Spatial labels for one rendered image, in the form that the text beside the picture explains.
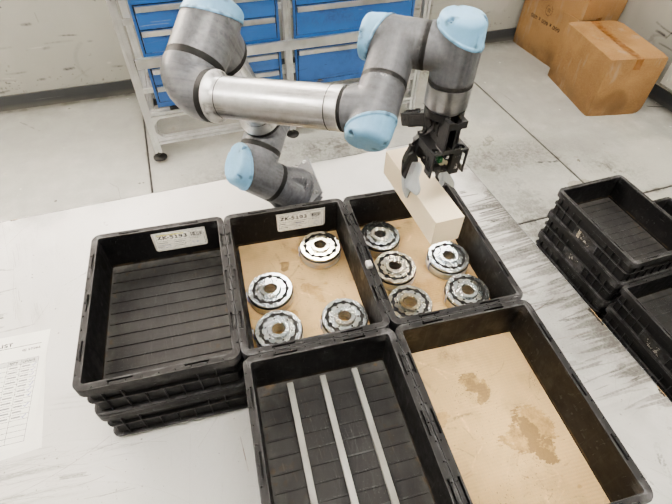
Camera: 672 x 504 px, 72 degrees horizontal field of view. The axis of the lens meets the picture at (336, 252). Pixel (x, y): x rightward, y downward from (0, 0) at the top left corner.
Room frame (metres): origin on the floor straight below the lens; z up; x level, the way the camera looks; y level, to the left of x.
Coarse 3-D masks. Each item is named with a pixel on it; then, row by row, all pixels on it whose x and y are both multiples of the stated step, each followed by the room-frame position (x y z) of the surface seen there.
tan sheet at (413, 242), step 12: (360, 228) 0.89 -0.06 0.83; (396, 228) 0.89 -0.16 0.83; (408, 228) 0.89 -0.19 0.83; (408, 240) 0.85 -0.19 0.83; (420, 240) 0.85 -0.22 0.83; (408, 252) 0.81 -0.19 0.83; (420, 252) 0.81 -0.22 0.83; (420, 264) 0.77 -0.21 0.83; (420, 276) 0.73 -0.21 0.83; (432, 276) 0.73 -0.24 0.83; (420, 288) 0.69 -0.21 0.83; (432, 288) 0.69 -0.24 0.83; (432, 300) 0.65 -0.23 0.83
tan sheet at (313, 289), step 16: (288, 240) 0.84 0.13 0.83; (240, 256) 0.77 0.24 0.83; (256, 256) 0.78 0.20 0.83; (272, 256) 0.78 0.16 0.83; (288, 256) 0.78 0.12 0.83; (256, 272) 0.72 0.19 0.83; (272, 272) 0.72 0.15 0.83; (288, 272) 0.73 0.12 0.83; (304, 272) 0.73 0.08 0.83; (320, 272) 0.73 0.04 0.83; (336, 272) 0.73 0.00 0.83; (304, 288) 0.68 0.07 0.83; (320, 288) 0.68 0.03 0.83; (336, 288) 0.68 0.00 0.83; (352, 288) 0.68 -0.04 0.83; (304, 304) 0.63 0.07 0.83; (320, 304) 0.63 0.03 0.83; (256, 320) 0.58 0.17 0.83; (304, 320) 0.59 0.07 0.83; (304, 336) 0.55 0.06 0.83
